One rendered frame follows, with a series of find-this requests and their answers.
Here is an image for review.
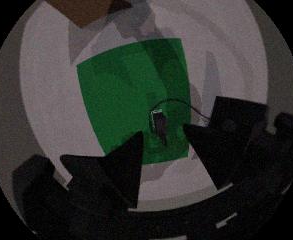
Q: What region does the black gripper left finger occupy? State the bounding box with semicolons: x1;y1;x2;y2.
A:
59;131;143;208

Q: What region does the green circuit board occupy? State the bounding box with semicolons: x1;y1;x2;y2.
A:
77;37;191;165

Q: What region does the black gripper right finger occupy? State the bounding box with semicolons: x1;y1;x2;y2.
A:
183;119;269;189

